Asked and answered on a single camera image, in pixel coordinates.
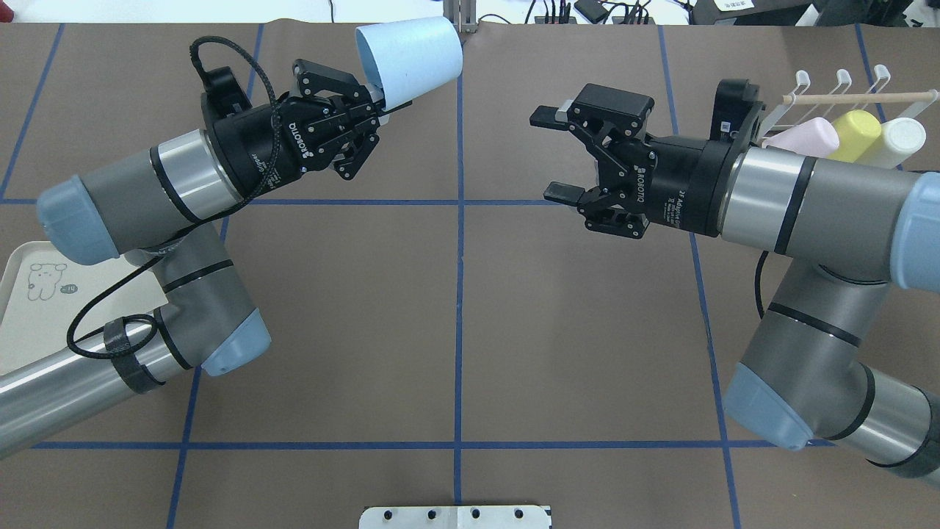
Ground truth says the aluminium frame post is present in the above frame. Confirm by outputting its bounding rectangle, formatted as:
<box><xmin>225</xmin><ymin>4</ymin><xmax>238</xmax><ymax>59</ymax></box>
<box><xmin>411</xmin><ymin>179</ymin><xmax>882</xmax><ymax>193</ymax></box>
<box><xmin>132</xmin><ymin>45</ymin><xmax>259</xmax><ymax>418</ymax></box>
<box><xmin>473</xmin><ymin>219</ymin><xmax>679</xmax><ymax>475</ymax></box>
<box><xmin>443</xmin><ymin>0</ymin><xmax>479</xmax><ymax>34</ymax></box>

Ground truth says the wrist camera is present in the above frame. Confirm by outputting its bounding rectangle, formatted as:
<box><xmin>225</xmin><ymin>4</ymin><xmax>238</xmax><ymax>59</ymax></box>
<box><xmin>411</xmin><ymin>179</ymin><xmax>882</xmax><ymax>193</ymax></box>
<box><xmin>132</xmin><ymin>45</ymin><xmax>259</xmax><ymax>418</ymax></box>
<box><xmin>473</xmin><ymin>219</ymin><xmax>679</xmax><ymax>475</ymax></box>
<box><xmin>199</xmin><ymin>67</ymin><xmax>253</xmax><ymax>125</ymax></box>
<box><xmin>709</xmin><ymin>79</ymin><xmax>765</xmax><ymax>143</ymax></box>

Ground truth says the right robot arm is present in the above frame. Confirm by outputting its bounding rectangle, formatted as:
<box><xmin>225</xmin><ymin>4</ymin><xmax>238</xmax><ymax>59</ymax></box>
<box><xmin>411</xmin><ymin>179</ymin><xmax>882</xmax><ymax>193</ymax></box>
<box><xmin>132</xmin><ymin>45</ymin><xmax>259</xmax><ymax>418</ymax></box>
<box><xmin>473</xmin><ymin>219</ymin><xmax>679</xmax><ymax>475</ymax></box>
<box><xmin>529</xmin><ymin>79</ymin><xmax>939</xmax><ymax>486</ymax></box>

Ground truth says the pale green plastic cup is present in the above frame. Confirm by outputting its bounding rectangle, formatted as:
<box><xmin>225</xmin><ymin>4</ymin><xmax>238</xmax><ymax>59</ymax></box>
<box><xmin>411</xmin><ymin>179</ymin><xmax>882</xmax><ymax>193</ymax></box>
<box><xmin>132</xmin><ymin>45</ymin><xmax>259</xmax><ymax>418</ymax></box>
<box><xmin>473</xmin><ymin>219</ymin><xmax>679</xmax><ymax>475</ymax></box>
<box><xmin>855</xmin><ymin>117</ymin><xmax>927</xmax><ymax>170</ymax></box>

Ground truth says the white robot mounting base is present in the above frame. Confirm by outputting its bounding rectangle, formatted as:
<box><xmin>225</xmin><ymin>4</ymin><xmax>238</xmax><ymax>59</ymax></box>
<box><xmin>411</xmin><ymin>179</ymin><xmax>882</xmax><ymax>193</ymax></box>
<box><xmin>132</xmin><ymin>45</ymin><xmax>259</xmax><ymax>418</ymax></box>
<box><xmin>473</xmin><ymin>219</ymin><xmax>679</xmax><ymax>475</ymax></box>
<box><xmin>358</xmin><ymin>505</ymin><xmax>553</xmax><ymax>528</ymax></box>

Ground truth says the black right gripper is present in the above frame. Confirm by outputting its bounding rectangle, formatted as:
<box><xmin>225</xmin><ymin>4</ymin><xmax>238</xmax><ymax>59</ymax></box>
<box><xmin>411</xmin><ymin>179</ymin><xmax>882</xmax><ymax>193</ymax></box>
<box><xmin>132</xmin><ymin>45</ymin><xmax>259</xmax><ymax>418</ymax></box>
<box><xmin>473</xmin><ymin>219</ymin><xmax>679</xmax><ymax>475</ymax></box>
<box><xmin>530</xmin><ymin>84</ymin><xmax>739</xmax><ymax>239</ymax></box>

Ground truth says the yellow plastic cup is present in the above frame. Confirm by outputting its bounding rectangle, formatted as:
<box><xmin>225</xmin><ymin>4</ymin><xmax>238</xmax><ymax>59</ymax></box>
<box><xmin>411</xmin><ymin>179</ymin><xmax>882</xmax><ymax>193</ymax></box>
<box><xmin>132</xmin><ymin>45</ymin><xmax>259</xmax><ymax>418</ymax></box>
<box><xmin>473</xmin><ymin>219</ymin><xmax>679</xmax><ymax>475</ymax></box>
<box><xmin>826</xmin><ymin>109</ymin><xmax>882</xmax><ymax>163</ymax></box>

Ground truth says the pink plastic cup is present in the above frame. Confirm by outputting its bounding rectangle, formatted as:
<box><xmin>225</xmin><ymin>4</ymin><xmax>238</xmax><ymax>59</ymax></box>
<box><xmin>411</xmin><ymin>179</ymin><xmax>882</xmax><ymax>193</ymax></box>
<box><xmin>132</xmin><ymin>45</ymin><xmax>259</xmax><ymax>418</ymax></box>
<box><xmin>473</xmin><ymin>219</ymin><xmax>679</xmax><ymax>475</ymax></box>
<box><xmin>762</xmin><ymin>117</ymin><xmax>840</xmax><ymax>158</ymax></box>

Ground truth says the light blue cup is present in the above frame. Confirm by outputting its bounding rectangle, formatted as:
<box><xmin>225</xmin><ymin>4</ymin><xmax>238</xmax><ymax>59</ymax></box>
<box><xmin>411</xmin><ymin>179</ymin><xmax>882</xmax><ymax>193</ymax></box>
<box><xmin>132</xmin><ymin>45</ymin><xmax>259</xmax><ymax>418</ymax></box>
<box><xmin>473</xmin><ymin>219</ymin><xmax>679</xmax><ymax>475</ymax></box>
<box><xmin>355</xmin><ymin>16</ymin><xmax>463</xmax><ymax>107</ymax></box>

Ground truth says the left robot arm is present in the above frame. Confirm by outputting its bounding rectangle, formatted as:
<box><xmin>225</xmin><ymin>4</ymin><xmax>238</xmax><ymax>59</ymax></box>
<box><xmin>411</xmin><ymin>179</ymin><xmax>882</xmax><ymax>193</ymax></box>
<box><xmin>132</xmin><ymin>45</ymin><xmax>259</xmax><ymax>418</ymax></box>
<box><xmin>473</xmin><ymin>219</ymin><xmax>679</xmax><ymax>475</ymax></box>
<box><xmin>2</xmin><ymin>58</ymin><xmax>421</xmax><ymax>458</ymax></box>

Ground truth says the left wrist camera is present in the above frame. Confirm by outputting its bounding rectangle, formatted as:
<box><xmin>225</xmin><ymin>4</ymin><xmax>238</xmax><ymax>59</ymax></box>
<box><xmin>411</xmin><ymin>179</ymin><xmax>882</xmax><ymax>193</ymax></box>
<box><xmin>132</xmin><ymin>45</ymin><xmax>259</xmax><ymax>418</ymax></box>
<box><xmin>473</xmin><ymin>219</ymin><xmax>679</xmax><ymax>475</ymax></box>
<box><xmin>199</xmin><ymin>67</ymin><xmax>253</xmax><ymax>125</ymax></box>

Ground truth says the white wire cup rack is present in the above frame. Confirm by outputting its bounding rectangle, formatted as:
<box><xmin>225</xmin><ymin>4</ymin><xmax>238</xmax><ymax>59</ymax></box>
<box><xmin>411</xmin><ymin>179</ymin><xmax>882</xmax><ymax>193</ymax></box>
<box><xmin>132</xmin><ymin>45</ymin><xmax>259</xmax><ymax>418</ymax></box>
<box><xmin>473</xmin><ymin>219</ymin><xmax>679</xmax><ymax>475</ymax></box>
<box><xmin>756</xmin><ymin>64</ymin><xmax>938</xmax><ymax>140</ymax></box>

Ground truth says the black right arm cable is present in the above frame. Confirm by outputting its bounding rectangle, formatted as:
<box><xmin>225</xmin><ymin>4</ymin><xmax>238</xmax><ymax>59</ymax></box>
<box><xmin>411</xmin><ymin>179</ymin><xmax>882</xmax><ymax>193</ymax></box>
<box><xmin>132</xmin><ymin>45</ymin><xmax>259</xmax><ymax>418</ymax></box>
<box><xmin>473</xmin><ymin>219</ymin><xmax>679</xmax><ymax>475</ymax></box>
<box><xmin>753</xmin><ymin>250</ymin><xmax>772</xmax><ymax>321</ymax></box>

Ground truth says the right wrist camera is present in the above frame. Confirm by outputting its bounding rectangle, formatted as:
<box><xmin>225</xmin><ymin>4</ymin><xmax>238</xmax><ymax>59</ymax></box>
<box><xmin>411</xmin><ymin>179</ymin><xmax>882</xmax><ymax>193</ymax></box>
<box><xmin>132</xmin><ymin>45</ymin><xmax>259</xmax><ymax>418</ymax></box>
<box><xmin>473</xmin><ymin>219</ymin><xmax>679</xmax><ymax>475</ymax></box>
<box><xmin>709</xmin><ymin>79</ymin><xmax>765</xmax><ymax>143</ymax></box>

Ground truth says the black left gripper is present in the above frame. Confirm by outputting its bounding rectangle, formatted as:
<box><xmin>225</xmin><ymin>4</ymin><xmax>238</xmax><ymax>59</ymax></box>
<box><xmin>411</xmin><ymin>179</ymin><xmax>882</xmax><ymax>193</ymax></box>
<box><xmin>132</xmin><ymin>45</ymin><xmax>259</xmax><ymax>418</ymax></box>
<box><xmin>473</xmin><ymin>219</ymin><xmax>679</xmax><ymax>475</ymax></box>
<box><xmin>207</xmin><ymin>60</ymin><xmax>413</xmax><ymax>197</ymax></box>

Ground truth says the cream plastic tray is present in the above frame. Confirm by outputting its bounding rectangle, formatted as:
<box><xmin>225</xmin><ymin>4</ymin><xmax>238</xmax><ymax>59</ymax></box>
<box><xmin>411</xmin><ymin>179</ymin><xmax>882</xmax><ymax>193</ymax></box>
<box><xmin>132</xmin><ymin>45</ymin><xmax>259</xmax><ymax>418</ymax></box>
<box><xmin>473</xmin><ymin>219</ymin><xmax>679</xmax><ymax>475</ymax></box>
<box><xmin>1</xmin><ymin>241</ymin><xmax>167</xmax><ymax>375</ymax></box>

